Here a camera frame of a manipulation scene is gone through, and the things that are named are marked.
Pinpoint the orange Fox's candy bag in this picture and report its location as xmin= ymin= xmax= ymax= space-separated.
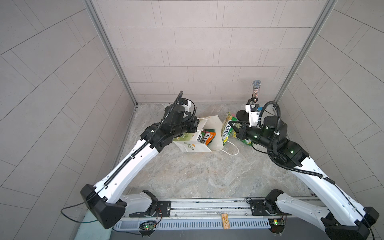
xmin=201 ymin=133 xmax=216 ymax=146

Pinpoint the teal cloth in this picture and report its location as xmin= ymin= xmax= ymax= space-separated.
xmin=75 ymin=211 xmax=112 ymax=240

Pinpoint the small wooden tag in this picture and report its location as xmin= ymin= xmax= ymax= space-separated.
xmin=221 ymin=213 xmax=231 ymax=230

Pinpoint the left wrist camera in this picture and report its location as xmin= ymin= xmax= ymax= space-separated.
xmin=181 ymin=98 xmax=194 ymax=113

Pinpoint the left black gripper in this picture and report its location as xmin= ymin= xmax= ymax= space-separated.
xmin=168 ymin=116 xmax=201 ymax=139

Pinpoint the left circuit board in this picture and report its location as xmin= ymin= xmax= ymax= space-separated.
xmin=139 ymin=221 xmax=157 ymax=231

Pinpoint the right circuit board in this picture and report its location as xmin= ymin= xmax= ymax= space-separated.
xmin=268 ymin=218 xmax=286 ymax=235

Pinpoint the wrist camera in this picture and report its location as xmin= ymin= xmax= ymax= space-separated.
xmin=181 ymin=98 xmax=194 ymax=113
xmin=245 ymin=104 xmax=262 ymax=127

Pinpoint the aluminium mounting rail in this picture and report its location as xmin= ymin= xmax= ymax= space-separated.
xmin=86 ymin=196 xmax=335 ymax=232

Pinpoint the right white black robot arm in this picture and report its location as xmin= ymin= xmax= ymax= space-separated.
xmin=228 ymin=101 xmax=380 ymax=240

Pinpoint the glitter microphone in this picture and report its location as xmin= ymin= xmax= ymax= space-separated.
xmin=252 ymin=80 xmax=262 ymax=103

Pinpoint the black microphone stand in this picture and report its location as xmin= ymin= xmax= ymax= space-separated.
xmin=236 ymin=97 xmax=258 ymax=123

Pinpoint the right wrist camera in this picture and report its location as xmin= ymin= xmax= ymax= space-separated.
xmin=245 ymin=104 xmax=262 ymax=127

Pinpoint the white paper shopping bag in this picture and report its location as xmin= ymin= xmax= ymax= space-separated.
xmin=173 ymin=116 xmax=240 ymax=156

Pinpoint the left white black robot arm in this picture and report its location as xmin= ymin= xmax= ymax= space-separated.
xmin=80 ymin=92 xmax=200 ymax=229

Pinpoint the circuit board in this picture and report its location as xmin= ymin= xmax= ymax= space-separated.
xmin=268 ymin=218 xmax=286 ymax=235
xmin=139 ymin=221 xmax=157 ymax=231

